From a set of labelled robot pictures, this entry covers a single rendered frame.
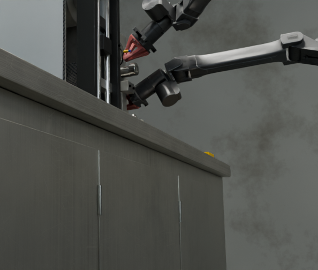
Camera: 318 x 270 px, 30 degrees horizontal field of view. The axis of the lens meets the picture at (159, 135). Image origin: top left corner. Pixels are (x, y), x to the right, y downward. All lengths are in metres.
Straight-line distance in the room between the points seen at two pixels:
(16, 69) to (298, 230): 3.20
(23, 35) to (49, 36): 0.08
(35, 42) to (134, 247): 0.68
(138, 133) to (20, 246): 0.46
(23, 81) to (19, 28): 0.85
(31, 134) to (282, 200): 3.10
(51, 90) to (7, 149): 0.12
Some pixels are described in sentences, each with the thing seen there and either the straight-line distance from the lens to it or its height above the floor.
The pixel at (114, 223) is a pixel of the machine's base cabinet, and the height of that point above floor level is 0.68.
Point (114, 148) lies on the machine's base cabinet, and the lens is 1.18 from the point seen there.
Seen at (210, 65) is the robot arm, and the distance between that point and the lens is 1.88.
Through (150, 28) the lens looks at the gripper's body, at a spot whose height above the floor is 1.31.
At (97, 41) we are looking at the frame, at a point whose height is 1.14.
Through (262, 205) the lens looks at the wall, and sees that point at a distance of 3.89.
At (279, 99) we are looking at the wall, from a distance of 3.99.
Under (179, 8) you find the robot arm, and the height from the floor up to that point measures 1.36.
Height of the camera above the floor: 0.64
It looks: 11 degrees up
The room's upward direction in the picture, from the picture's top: 1 degrees counter-clockwise
